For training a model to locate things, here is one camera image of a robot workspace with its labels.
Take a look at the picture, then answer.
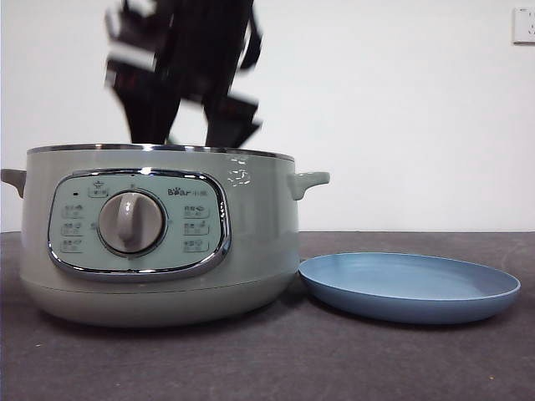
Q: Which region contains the white wall socket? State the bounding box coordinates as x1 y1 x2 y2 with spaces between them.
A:
512 7 535 45

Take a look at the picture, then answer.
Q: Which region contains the grey control dial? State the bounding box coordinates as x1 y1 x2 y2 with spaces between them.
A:
98 190 166 256

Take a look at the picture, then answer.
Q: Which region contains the pale green electric steamer pot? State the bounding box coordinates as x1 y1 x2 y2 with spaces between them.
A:
0 143 331 329

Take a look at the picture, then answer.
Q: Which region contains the blue plate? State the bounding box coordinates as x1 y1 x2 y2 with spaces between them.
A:
298 251 522 325

